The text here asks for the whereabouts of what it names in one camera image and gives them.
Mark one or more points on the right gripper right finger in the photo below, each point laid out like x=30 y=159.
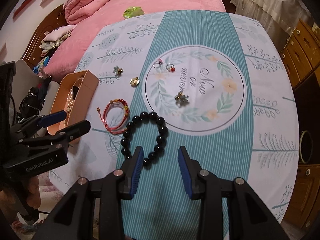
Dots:
x=202 y=185

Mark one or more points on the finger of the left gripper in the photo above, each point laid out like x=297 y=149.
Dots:
x=73 y=133
x=51 y=119

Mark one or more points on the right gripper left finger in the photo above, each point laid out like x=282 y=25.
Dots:
x=121 y=184

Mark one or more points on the orange cardboard box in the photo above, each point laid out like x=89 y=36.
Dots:
x=74 y=96

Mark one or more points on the blue flower brooch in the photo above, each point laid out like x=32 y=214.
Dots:
x=118 y=71

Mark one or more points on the left hand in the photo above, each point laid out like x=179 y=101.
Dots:
x=31 y=195

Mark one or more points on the floral pillow pile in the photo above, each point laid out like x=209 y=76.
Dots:
x=55 y=38

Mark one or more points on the gold round brooch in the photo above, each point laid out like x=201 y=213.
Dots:
x=134 y=82

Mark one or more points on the wooden headboard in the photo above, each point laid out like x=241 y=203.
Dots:
x=52 y=21

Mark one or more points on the printed teal white tablecloth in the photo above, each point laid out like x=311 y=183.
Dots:
x=241 y=119

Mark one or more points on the folded pink blanket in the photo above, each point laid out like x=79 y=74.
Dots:
x=78 y=10

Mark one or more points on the green crumpled wrapper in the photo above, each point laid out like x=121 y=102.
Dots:
x=131 y=12

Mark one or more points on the wooden drawer cabinet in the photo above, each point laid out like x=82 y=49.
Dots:
x=301 y=60

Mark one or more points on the cream lace curtain cloth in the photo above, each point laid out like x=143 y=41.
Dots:
x=275 y=15

